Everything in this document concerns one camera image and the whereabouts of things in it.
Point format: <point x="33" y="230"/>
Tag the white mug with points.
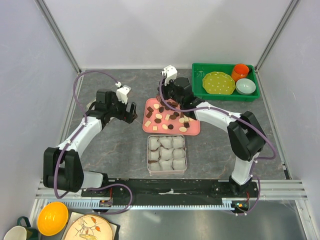
<point x="16" y="233"/>

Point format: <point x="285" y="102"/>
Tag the orange cup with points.
<point x="240" y="71"/>

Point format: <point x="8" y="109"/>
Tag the pink square chocolate tin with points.
<point x="166" y="154"/>

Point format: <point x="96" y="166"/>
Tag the decorated bird plate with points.
<point x="89" y="227"/>

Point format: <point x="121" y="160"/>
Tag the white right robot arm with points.
<point x="246" y="136"/>

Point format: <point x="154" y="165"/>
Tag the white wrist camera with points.
<point x="169" y="73"/>
<point x="122" y="92"/>

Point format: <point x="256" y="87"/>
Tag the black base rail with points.
<point x="182" y="192"/>

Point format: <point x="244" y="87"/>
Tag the white oval chocolate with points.
<point x="183" y="129"/>

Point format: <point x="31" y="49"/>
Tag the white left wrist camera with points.
<point x="122" y="92"/>

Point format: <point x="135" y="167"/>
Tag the pink chocolate tray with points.
<point x="162" y="116"/>

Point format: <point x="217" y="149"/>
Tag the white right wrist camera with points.
<point x="169" y="73"/>

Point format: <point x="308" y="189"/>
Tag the green plastic bin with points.
<point x="199" y="70"/>

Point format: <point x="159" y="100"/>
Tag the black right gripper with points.
<point x="165" y="88"/>

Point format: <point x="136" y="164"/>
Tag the yellow bowl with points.
<point x="52" y="218"/>

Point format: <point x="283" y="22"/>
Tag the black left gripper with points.
<point x="128" y="117"/>

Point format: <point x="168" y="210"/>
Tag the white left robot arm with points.
<point x="62" y="168"/>

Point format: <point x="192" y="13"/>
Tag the pale green bowl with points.
<point x="245" y="86"/>

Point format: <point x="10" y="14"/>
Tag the yellow-green dotted plate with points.
<point x="218" y="83"/>

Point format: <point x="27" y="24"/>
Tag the dark green mug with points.
<point x="28" y="232"/>

